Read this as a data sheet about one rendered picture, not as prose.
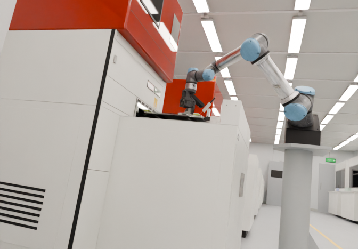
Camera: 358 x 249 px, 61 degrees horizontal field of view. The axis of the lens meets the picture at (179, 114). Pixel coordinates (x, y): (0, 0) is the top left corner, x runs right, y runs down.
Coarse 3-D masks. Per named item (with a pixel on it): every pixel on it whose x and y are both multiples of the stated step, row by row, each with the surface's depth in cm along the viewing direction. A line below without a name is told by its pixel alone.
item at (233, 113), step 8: (224, 104) 154; (232, 104) 153; (240, 104) 152; (224, 112) 153; (232, 112) 152; (240, 112) 153; (224, 120) 152; (232, 120) 151; (240, 120) 156; (240, 128) 159
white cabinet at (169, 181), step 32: (128, 128) 159; (160, 128) 154; (192, 128) 149; (224, 128) 145; (128, 160) 154; (160, 160) 150; (192, 160) 145; (224, 160) 141; (128, 192) 150; (160, 192) 146; (192, 192) 142; (224, 192) 138; (128, 224) 146; (160, 224) 142; (192, 224) 138; (224, 224) 135
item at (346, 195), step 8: (352, 160) 991; (352, 168) 983; (352, 176) 976; (352, 184) 969; (344, 192) 972; (352, 192) 881; (344, 200) 965; (352, 200) 875; (344, 208) 958; (352, 208) 869; (344, 216) 950; (352, 216) 863
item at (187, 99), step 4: (184, 92) 199; (188, 92) 199; (192, 92) 200; (184, 96) 199; (188, 96) 199; (180, 100) 201; (184, 100) 194; (188, 100) 196; (192, 100) 198; (184, 104) 194; (188, 104) 196; (192, 104) 196
